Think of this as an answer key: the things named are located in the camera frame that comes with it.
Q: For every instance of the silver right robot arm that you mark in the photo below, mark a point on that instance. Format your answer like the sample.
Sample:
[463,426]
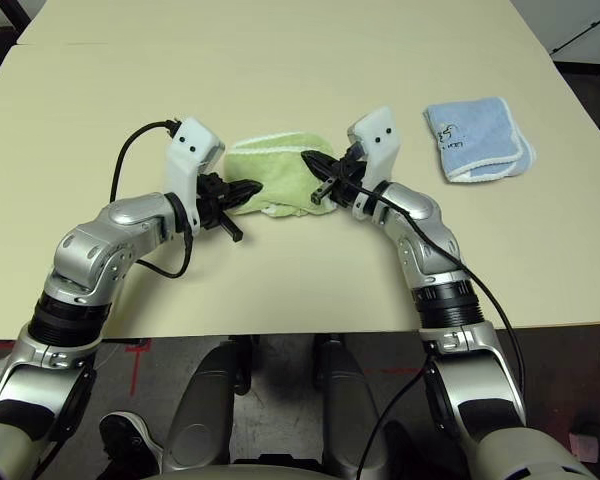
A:
[420,215]

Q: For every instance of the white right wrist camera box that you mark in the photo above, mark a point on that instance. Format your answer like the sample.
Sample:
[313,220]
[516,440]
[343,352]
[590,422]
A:
[380,135]

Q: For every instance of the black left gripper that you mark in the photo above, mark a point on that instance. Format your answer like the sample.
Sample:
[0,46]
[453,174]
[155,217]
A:
[212,200]

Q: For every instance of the grey right robot leg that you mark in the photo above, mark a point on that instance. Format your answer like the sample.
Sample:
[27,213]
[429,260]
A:
[350,400]

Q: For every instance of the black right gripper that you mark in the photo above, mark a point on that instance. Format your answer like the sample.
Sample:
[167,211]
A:
[350,175]

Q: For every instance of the black diagonal metal bar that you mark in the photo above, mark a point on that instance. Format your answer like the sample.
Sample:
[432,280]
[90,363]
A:
[22,12]

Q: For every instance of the black white sneaker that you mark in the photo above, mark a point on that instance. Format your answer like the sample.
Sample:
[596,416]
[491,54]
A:
[130,440]

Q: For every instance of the beige robot torso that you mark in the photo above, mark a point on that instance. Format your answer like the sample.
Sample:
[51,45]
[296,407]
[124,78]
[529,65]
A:
[240,475]

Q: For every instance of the green towel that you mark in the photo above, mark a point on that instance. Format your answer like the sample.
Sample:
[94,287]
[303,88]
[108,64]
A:
[280,175]

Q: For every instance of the grey left robot leg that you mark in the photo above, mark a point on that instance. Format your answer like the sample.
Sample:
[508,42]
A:
[205,400]

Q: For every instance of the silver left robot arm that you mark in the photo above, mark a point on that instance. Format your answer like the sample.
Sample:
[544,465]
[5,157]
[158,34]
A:
[110,230]

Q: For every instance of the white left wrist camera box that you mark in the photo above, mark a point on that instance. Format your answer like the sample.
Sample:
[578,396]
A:
[190,145]

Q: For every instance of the red floor tape strip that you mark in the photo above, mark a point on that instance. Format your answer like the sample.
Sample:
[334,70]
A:
[6,345]

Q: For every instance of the black cabinet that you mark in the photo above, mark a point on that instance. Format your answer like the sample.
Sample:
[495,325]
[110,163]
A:
[590,100]

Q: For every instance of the folded blue towel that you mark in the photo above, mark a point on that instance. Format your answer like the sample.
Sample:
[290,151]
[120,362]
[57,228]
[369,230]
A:
[480,135]

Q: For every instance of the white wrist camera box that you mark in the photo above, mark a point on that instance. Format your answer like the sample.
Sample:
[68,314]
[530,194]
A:
[380,135]
[190,145]

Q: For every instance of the grey robot leg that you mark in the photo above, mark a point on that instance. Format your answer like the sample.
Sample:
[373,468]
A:
[205,400]
[350,400]

